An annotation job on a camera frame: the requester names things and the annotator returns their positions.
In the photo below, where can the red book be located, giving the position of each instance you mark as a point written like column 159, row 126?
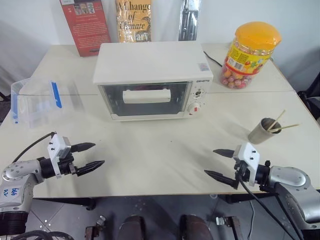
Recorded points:
column 86, row 27

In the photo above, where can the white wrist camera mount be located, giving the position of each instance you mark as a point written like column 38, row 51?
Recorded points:
column 247, row 155
column 56, row 147

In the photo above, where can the grey metal cup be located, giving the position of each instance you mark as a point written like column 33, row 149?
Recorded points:
column 261, row 133

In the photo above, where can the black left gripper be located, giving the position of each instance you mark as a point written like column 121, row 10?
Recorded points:
column 67, row 166

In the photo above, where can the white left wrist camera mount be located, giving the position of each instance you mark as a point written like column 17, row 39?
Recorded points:
column 56, row 147

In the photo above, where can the black chair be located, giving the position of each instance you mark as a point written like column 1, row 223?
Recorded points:
column 311, row 96

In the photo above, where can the candy jar with orange lid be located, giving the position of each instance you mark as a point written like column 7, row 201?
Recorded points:
column 250, row 50

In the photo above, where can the blue container latch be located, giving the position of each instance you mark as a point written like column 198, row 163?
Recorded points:
column 14, row 108
column 56, row 95

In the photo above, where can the white toaster oven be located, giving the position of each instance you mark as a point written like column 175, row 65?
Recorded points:
column 147, row 62

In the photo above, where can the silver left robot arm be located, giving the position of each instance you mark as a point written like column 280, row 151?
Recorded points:
column 17, row 172

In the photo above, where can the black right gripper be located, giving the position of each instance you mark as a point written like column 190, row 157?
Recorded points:
column 243, row 172

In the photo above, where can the yellow book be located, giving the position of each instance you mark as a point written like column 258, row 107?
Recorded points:
column 133, row 21

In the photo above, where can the dark rounded shape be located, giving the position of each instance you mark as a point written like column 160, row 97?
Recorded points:
column 132, row 228
column 195, row 228

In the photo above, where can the clear plastic storage container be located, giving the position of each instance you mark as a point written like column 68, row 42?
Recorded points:
column 37, row 105

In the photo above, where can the metal floor bracket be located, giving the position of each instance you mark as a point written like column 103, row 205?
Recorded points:
column 95, row 228
column 228, row 226

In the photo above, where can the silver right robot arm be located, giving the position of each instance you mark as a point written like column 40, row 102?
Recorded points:
column 290, row 177

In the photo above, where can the bamboo chopstick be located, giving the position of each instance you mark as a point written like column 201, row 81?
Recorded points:
column 277, row 120
column 287, row 126

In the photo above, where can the white knob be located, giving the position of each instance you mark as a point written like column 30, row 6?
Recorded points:
column 194, row 109

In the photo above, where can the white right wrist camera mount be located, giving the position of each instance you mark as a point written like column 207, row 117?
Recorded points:
column 247, row 155

